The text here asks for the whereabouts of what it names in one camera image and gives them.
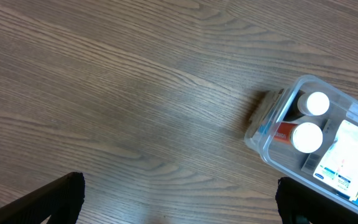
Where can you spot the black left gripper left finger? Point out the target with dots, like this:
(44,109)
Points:
(57,202)

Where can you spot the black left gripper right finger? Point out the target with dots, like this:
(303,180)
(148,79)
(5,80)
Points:
(298,204)

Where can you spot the white medicine box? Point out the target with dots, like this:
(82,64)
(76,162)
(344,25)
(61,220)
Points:
(338,168)

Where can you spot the orange bottle white cap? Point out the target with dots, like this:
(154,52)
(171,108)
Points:
(305,137)

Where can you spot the black bottle white cap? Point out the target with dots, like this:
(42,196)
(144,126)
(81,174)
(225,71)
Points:
(307,104)

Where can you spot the clear plastic container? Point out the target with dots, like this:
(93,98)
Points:
(284,157)

